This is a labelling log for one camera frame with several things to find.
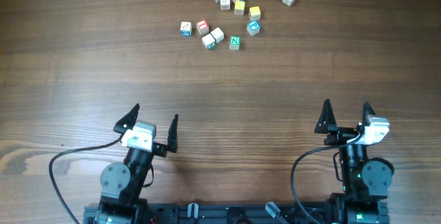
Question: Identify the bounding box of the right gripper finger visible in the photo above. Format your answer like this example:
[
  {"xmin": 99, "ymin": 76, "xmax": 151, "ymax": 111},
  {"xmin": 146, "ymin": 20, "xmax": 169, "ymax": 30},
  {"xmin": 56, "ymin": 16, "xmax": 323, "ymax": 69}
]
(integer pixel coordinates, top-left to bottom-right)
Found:
[
  {"xmin": 362, "ymin": 101, "xmax": 376, "ymax": 124},
  {"xmin": 314, "ymin": 99, "xmax": 337, "ymax": 134}
]

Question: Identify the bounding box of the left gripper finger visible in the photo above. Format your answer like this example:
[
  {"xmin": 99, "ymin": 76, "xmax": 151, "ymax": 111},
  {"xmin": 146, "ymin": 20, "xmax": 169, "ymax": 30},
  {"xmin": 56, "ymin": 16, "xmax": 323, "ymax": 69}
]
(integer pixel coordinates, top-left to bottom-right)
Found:
[
  {"xmin": 167, "ymin": 114, "xmax": 178, "ymax": 153},
  {"xmin": 114, "ymin": 103, "xmax": 140, "ymax": 130}
]

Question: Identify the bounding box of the white block blue base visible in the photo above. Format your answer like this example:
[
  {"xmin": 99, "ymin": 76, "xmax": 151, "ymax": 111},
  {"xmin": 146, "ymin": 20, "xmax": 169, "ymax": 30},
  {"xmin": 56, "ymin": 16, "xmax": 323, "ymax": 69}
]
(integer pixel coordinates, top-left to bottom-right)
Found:
[{"xmin": 180, "ymin": 21, "xmax": 192, "ymax": 37}]

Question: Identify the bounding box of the red letter I block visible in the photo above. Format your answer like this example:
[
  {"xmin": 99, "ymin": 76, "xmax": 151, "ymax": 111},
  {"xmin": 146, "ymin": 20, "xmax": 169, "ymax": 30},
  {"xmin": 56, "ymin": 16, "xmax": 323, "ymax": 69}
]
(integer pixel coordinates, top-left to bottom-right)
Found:
[{"xmin": 196, "ymin": 20, "xmax": 209, "ymax": 35}]

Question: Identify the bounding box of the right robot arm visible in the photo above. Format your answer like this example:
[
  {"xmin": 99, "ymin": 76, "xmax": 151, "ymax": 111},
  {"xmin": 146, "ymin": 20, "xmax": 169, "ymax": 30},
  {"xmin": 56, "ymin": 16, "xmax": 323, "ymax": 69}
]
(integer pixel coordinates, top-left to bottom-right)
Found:
[{"xmin": 314, "ymin": 99, "xmax": 394, "ymax": 223}]

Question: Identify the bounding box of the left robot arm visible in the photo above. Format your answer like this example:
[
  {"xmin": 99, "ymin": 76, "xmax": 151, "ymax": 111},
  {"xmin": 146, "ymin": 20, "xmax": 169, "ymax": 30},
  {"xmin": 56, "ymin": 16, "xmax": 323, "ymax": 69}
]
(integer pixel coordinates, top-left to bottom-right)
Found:
[{"xmin": 83, "ymin": 104, "xmax": 178, "ymax": 224}]

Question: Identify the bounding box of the white block green side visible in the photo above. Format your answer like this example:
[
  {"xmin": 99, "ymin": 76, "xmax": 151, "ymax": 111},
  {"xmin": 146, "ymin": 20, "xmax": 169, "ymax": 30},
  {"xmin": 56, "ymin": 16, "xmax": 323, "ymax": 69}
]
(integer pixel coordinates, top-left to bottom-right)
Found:
[{"xmin": 202, "ymin": 34, "xmax": 216, "ymax": 50}]

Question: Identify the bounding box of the white plain wooden block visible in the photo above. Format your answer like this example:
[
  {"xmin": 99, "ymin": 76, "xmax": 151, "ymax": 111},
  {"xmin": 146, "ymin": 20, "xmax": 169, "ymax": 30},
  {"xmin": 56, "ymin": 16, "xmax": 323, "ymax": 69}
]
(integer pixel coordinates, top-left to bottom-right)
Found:
[{"xmin": 210, "ymin": 28, "xmax": 225, "ymax": 43}]

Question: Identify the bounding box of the blue letter P block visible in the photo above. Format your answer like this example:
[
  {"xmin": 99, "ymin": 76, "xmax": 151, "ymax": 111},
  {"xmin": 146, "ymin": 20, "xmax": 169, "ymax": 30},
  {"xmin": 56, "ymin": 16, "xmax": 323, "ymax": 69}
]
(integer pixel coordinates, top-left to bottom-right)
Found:
[{"xmin": 247, "ymin": 21, "xmax": 260, "ymax": 36}]

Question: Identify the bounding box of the yellow block lower right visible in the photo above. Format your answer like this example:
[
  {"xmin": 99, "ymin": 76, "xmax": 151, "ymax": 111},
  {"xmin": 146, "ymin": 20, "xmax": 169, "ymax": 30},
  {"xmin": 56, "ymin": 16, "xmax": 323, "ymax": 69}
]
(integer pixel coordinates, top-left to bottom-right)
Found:
[{"xmin": 249, "ymin": 6, "xmax": 261, "ymax": 21}]

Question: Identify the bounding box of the yellow block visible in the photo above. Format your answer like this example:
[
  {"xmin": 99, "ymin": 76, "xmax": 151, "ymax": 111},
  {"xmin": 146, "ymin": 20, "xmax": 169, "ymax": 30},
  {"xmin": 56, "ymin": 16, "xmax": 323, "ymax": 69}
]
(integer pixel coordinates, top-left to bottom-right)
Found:
[
  {"xmin": 234, "ymin": 1, "xmax": 245, "ymax": 15},
  {"xmin": 249, "ymin": 6, "xmax": 261, "ymax": 21}
]

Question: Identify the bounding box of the white block brown drawing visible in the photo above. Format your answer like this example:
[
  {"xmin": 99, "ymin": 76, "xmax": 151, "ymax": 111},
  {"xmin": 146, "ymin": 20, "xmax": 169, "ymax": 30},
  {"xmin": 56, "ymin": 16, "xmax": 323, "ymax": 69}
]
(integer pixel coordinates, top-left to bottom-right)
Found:
[{"xmin": 220, "ymin": 0, "xmax": 231, "ymax": 10}]

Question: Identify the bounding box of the yellow block middle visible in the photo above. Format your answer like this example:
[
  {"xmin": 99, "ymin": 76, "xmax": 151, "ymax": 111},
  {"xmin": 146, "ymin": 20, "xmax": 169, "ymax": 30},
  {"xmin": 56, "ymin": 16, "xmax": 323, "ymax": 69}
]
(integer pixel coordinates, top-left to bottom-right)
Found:
[{"xmin": 234, "ymin": 1, "xmax": 245, "ymax": 15}]

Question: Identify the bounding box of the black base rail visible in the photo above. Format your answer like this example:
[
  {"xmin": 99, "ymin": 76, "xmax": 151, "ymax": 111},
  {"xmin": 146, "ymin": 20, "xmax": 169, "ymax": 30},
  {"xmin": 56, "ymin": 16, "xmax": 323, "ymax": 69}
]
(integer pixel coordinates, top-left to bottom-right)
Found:
[{"xmin": 83, "ymin": 201, "xmax": 391, "ymax": 224}]

